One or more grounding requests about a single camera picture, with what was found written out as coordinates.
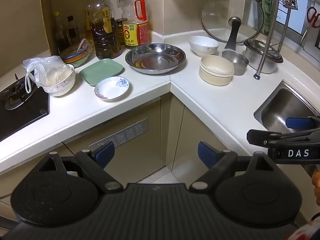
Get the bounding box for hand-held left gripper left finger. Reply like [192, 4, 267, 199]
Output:
[37, 141, 124, 194]

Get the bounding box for stainless steel sink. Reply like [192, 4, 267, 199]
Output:
[253, 79, 320, 133]

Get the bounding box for small floral ceramic plate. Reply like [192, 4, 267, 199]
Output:
[94, 76, 130, 102]

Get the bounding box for wrapped stack of colourful plates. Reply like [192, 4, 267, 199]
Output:
[59, 38, 92, 68]

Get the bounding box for beige kitchen cabinet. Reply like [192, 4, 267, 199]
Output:
[0, 90, 309, 230]

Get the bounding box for red scissors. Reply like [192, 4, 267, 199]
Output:
[300, 6, 320, 43]

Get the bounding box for small sauce jar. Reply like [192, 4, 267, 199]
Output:
[115, 18, 128, 46]

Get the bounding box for black gas stove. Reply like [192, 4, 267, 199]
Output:
[0, 74, 50, 142]

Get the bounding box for green cutting board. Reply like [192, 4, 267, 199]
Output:
[261, 0, 272, 35]

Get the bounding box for white ceramic bowl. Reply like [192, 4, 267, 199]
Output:
[188, 35, 220, 57]

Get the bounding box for window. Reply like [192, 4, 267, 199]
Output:
[275, 0, 320, 35]

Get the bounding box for metal dish rack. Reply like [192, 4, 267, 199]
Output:
[254, 0, 320, 80]

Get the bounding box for glass lid with black handle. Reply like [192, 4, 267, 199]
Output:
[200, 0, 264, 50]

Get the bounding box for large cooking oil bottle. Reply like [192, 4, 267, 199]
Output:
[87, 0, 122, 60]

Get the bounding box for green square plate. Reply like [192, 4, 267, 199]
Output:
[79, 58, 125, 86]

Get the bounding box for large stainless steel basin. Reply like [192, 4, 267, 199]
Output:
[125, 43, 187, 75]

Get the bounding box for metal cabinet vent grille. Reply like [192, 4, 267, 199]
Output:
[88, 118, 149, 151]

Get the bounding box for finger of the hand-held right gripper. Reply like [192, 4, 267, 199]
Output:
[246, 129, 320, 147]
[285, 116, 320, 131]

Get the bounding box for dark bottle yellow cap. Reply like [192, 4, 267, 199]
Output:
[51, 11, 70, 56]

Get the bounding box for cream ribbed bowl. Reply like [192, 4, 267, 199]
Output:
[199, 55, 235, 87]

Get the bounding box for small stainless steel bowl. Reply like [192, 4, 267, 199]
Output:
[221, 50, 250, 76]

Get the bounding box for steel pot with lid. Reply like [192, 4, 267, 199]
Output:
[243, 39, 284, 75]

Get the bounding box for person's right hand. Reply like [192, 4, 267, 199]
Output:
[311, 167, 320, 205]

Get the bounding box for dark bottle black cap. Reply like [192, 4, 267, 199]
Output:
[66, 15, 81, 46]

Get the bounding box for clear plastic bag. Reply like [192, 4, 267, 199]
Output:
[23, 56, 72, 94]

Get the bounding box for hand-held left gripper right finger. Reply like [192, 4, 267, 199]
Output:
[189, 141, 278, 193]

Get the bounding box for soy sauce bottle red handle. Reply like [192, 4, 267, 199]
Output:
[121, 0, 151, 50]

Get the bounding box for person's floral clothing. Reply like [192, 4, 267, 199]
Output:
[292, 212, 320, 240]

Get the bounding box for white bowl pink floral rim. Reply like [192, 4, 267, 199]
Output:
[42, 64, 76, 97]

